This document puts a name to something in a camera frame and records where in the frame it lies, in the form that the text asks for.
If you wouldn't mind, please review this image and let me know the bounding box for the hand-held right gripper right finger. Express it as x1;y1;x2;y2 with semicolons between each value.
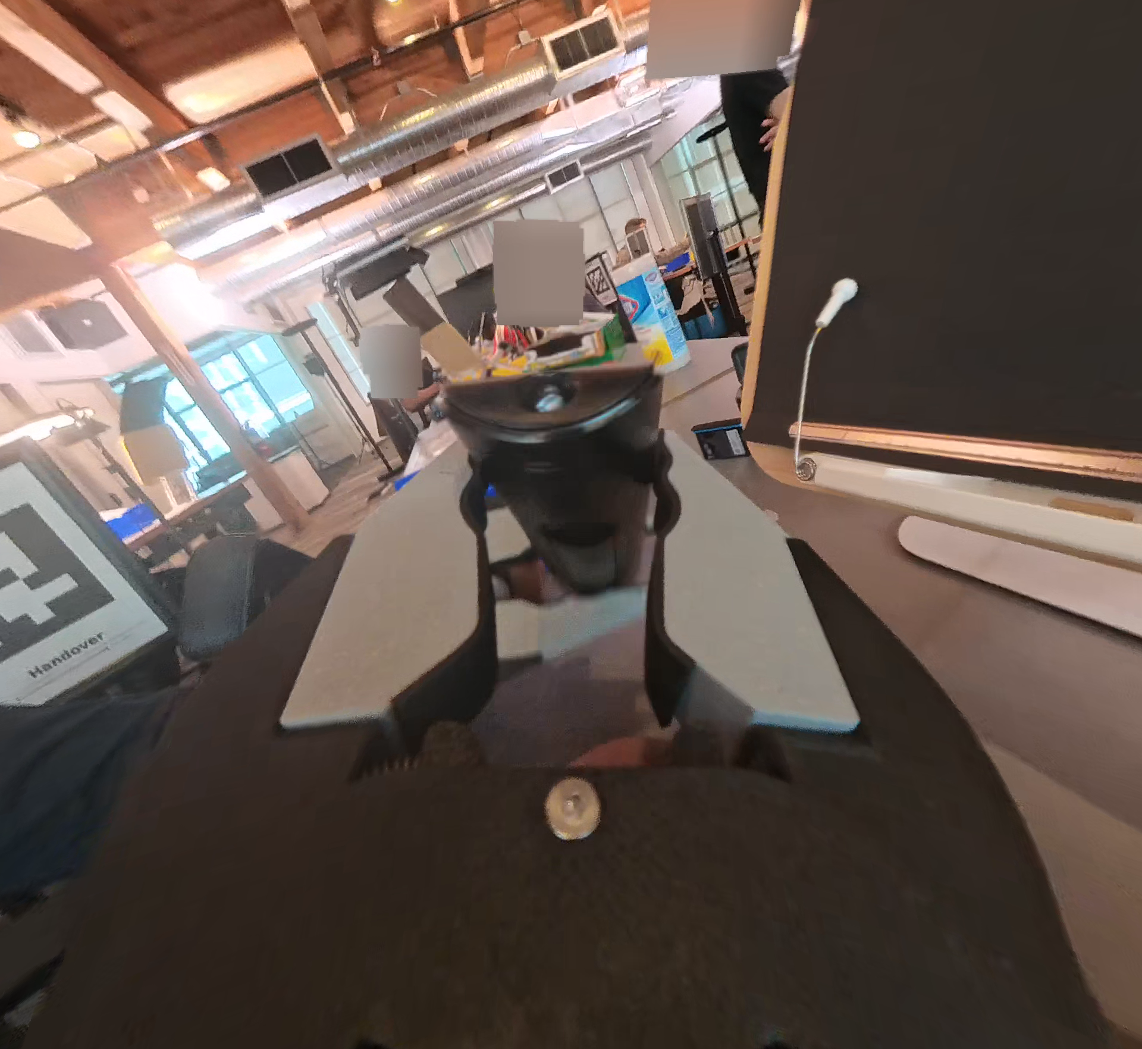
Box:
644;430;862;735

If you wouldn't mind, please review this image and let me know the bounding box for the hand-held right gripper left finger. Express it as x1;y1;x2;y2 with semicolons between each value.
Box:
279;442;499;744

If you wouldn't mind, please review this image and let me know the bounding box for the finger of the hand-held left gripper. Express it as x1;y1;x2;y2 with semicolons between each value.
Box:
493;589;645;665

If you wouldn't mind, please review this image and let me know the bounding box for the black glossy object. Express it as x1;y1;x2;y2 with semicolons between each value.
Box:
441;366;666;595

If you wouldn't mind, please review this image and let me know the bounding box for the green flat object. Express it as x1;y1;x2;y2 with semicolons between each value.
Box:
526;312;640;374

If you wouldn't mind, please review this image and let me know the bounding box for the black office chair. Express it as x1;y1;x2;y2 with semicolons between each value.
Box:
177;534;315;665

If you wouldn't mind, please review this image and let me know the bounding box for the black floor lamp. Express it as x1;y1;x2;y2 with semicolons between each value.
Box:
284;317;404;481

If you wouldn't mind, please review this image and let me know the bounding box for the disinfecting wipes canister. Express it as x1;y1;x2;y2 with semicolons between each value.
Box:
614;253;694;374

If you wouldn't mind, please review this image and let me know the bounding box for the white marker sign board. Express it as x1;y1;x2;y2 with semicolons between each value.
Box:
0;440;177;706

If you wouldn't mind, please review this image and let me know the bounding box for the black panel on stand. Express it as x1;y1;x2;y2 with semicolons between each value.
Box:
680;192;743;338

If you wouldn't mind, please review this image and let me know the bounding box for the black wooden book stand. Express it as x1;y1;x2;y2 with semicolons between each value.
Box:
739;0;1142;641

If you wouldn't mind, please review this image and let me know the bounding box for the black camera battery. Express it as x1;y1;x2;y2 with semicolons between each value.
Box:
691;418;747;463

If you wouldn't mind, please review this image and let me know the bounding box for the black wall speaker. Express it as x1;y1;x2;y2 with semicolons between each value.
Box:
40;298;128;351

